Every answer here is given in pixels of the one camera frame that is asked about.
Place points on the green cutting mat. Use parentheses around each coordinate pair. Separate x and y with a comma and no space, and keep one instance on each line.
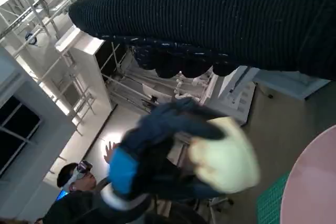
(270,203)

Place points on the pink bowl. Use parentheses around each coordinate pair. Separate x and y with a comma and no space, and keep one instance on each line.
(315,182)

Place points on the dark window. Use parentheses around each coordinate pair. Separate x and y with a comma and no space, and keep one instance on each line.
(15,129)

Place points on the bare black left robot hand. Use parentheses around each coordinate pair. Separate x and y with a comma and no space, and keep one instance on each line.
(147,140)

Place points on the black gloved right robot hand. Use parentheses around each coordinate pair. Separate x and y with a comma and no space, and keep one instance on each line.
(210,16)

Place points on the round toy bread bun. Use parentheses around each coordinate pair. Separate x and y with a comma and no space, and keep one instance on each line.
(228,161)

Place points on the person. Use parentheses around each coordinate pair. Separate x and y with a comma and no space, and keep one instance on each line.
(81,179)

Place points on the white framed cabinet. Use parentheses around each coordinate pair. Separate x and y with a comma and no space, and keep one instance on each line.
(86,77)

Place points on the white metal pipe frame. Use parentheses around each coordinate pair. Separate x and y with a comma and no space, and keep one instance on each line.
(39,1)

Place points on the white louvred unit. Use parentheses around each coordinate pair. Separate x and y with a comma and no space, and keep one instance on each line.
(236,103)

